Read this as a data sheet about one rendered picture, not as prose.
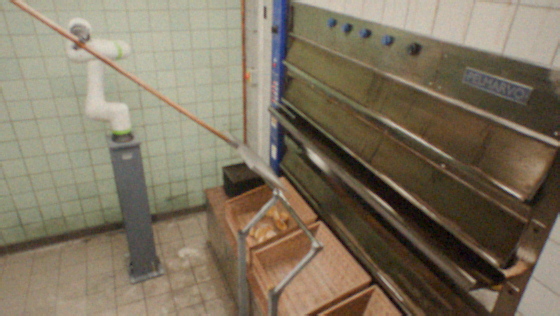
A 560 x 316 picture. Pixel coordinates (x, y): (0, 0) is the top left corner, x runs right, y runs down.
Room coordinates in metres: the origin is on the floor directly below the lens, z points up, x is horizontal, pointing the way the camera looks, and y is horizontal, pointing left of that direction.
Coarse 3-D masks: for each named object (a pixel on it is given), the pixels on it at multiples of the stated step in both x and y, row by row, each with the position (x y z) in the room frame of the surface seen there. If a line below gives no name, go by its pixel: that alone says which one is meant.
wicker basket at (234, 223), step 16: (256, 192) 2.52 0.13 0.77; (240, 208) 2.47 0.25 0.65; (256, 208) 2.52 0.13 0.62; (304, 208) 2.25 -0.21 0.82; (240, 224) 2.35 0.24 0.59; (272, 224) 2.36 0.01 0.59; (288, 224) 2.34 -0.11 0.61; (256, 240) 2.17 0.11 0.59; (272, 240) 1.99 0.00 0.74; (272, 256) 1.99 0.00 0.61
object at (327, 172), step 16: (320, 160) 2.28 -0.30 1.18; (336, 176) 2.08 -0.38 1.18; (352, 192) 1.90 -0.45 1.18; (368, 208) 1.75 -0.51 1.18; (384, 224) 1.61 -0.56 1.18; (400, 240) 1.49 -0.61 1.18; (416, 256) 1.38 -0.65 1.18; (432, 272) 1.28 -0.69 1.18; (448, 288) 1.20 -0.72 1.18; (464, 304) 1.12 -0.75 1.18; (480, 304) 1.12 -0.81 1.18
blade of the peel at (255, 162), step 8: (232, 136) 2.48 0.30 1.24; (240, 144) 2.44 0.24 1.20; (240, 152) 2.14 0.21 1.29; (248, 152) 2.37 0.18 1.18; (248, 160) 2.03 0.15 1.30; (256, 160) 2.30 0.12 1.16; (256, 168) 1.97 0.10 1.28; (264, 168) 2.23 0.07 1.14; (264, 176) 1.99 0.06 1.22; (272, 176) 2.16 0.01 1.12; (280, 184) 2.10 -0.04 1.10; (288, 192) 2.05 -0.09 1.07
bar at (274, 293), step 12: (276, 192) 1.89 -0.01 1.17; (288, 204) 1.77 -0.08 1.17; (300, 228) 1.59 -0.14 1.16; (240, 240) 1.78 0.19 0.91; (312, 240) 1.48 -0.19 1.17; (240, 252) 1.78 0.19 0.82; (312, 252) 1.44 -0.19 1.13; (240, 264) 1.78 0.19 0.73; (300, 264) 1.42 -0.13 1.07; (240, 276) 1.78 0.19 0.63; (288, 276) 1.40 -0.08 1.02; (240, 288) 1.78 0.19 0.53; (276, 288) 1.38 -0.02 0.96; (240, 300) 1.78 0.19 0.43; (276, 300) 1.35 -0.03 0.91; (240, 312) 1.79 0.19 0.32; (276, 312) 1.35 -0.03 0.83
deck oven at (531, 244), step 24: (288, 0) 2.72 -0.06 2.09; (288, 24) 2.70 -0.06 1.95; (288, 48) 2.69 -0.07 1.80; (288, 72) 2.68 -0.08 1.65; (336, 96) 2.09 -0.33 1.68; (360, 120) 1.86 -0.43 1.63; (288, 144) 2.62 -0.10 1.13; (408, 144) 1.54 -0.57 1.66; (312, 168) 2.27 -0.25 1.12; (456, 168) 1.30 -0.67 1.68; (552, 168) 1.02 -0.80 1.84; (336, 192) 1.99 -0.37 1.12; (480, 192) 1.19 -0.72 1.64; (552, 192) 1.00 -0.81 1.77; (360, 216) 1.75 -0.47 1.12; (528, 216) 1.03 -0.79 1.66; (552, 216) 0.98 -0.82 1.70; (384, 240) 1.56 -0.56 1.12; (528, 240) 1.01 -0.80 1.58; (408, 264) 1.40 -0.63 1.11; (528, 264) 0.99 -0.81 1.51; (504, 288) 1.02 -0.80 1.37; (408, 312) 1.35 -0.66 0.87; (504, 312) 1.00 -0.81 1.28
